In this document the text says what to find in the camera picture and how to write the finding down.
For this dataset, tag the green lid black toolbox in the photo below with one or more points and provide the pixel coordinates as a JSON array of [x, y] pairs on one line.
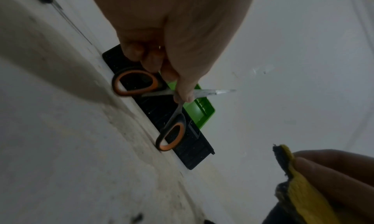
[[193, 146]]

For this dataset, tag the yellow cloth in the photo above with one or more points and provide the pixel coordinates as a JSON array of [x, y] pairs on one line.
[[306, 195]]

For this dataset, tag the person's right hand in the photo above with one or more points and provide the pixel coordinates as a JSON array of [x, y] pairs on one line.
[[344, 179]]

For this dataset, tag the person's left hand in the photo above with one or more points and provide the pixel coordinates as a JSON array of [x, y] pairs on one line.
[[181, 29]]

